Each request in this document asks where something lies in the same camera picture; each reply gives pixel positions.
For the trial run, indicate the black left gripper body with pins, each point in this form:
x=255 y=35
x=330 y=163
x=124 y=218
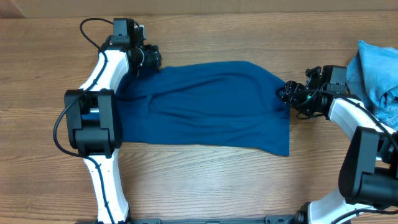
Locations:
x=152 y=58

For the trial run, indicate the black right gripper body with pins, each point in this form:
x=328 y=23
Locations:
x=292 y=92

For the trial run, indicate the dark blue polo shirt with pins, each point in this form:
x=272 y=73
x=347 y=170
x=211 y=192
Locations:
x=221 y=104

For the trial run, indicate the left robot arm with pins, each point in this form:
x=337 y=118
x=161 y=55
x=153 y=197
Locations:
x=93 y=122

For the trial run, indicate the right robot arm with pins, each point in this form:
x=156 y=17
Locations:
x=367 y=180

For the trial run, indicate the light blue denim jeans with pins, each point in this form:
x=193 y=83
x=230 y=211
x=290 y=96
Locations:
x=372 y=76

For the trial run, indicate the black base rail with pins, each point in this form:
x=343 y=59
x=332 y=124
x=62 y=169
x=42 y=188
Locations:
x=217 y=220

